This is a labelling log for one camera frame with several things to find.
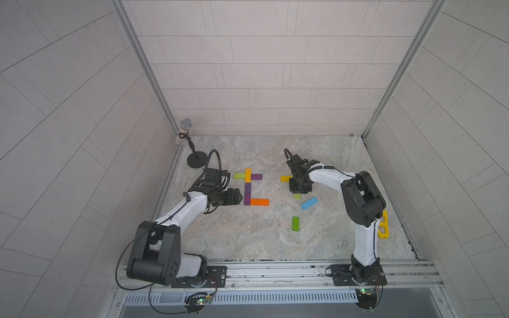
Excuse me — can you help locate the left camera cable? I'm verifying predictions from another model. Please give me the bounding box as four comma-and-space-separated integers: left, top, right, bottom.
200, 148, 231, 188

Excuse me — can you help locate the yellow triangle frame piece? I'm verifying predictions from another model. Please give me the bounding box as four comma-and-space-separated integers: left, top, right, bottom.
378, 211, 390, 239

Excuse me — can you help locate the light blue block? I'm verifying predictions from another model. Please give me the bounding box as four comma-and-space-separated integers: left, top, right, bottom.
301, 197, 319, 211

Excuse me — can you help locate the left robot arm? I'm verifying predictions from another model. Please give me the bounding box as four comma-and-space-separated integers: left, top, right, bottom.
126, 168, 243, 286

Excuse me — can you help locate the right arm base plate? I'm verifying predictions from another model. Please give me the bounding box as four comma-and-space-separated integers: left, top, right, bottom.
325, 262, 387, 286

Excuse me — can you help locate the aluminium rail frame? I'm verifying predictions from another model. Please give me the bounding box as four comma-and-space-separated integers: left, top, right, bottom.
113, 254, 444, 295

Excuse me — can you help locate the left circuit board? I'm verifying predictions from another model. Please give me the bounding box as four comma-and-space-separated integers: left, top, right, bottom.
184, 292, 213, 313

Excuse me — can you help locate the orange block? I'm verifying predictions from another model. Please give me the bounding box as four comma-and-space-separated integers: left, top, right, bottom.
251, 199, 270, 206

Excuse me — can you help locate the right circuit board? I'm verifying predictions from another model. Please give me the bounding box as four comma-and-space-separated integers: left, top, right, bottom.
355, 288, 379, 310

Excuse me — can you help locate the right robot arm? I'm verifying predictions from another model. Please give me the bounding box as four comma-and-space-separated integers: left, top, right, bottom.
284, 149, 387, 286

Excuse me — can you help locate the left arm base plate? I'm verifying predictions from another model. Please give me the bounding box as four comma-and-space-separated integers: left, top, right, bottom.
171, 266, 227, 288

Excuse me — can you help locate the circuit board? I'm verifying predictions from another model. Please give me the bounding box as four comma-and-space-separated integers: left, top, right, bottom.
355, 288, 379, 310
184, 292, 213, 313

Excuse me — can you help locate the microphone on black stand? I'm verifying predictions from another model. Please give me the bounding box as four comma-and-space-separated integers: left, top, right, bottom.
175, 118, 209, 168

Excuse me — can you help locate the amber yellow long block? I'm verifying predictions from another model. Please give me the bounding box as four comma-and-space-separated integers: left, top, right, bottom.
245, 168, 252, 184

